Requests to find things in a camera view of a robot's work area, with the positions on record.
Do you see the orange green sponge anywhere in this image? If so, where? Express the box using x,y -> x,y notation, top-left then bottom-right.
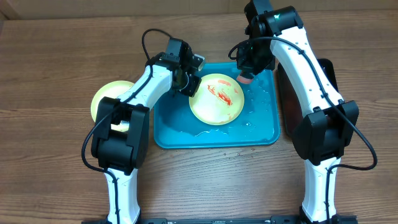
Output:
236,74 -> 254,85

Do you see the yellow-green plate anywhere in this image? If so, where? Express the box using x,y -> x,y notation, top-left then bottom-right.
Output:
189,73 -> 245,126
90,80 -> 134,122

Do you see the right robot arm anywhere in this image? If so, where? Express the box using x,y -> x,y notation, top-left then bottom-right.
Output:
229,1 -> 359,223

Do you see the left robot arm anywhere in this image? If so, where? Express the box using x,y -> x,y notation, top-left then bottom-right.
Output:
87,38 -> 205,223

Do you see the black rectangular tray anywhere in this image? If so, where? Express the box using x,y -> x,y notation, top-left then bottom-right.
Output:
277,58 -> 338,138

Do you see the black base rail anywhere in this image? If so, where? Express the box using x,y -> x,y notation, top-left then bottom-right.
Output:
81,215 -> 358,224

